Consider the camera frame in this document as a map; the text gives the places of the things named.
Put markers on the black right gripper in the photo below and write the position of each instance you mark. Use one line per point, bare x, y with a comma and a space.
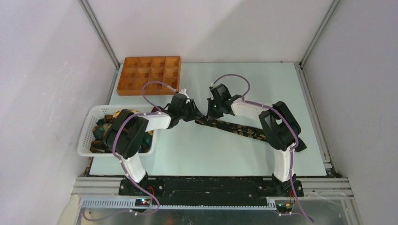
211, 114

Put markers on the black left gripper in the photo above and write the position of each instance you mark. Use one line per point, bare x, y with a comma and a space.
195, 113

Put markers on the black gold floral tie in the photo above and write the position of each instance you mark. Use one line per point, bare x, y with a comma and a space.
236, 129

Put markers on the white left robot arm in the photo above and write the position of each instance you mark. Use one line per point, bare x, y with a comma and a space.
127, 131

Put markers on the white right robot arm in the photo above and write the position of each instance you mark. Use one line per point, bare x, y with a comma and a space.
283, 170

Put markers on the dark red striped tie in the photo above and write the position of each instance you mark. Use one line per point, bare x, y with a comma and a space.
156, 109

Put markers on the wooden compartment tray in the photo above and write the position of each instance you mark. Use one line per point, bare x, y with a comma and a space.
151, 74

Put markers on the white plastic basket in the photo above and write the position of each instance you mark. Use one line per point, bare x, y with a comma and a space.
98, 112

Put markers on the green gold patterned tie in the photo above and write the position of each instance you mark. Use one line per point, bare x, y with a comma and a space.
102, 126

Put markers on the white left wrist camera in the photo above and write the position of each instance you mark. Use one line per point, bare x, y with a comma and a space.
184, 92

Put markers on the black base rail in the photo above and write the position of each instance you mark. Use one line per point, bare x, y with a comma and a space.
211, 191

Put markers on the aluminium frame rail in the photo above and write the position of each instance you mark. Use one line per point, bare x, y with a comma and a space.
103, 193

